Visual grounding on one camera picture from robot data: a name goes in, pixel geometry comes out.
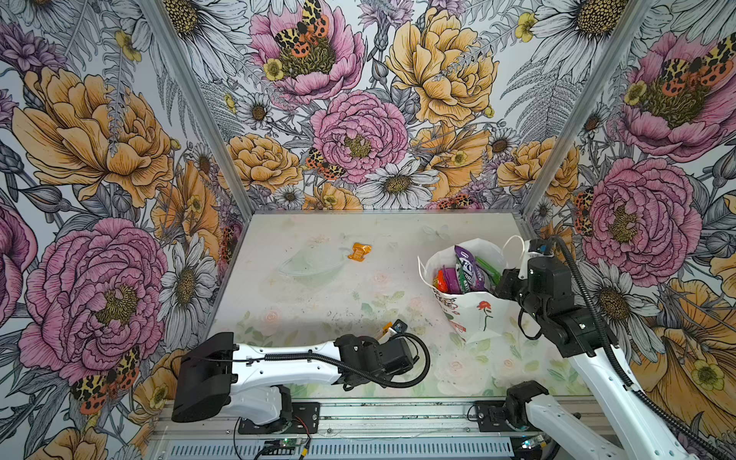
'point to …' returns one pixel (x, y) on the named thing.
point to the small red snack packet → (440, 282)
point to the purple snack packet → (477, 276)
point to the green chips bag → (491, 271)
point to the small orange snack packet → (359, 251)
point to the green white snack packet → (462, 283)
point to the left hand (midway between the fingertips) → (378, 364)
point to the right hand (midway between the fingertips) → (501, 278)
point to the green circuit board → (282, 446)
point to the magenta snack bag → (451, 280)
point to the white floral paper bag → (475, 315)
